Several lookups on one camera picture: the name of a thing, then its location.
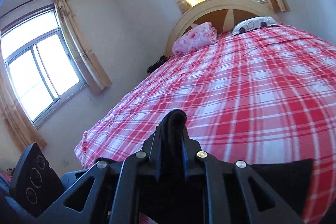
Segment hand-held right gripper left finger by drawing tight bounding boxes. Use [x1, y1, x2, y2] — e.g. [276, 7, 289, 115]
[35, 125, 161, 224]

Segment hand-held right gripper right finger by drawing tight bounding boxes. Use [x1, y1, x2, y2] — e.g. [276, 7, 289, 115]
[182, 127, 298, 224]

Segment black pants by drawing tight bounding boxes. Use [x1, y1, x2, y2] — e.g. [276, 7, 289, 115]
[94, 110, 314, 199]

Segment red plaid bed sheet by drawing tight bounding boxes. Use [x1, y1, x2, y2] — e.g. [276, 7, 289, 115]
[74, 22, 336, 224]

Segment dark object beside bed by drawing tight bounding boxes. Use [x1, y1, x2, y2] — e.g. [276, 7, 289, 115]
[146, 55, 168, 75]

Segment large sliding side window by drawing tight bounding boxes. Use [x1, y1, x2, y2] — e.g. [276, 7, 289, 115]
[0, 4, 88, 130]

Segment pink floral pillow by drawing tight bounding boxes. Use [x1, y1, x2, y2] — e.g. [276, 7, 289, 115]
[172, 22, 218, 55]

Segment white black patterned pillow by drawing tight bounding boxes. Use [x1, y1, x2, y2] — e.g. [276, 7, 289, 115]
[231, 17, 278, 36]

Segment cream wooden headboard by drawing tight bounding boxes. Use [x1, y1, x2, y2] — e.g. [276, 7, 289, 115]
[165, 0, 279, 56]

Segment dark curtain rod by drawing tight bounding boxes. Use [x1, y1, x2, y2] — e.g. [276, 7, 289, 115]
[0, 0, 68, 20]

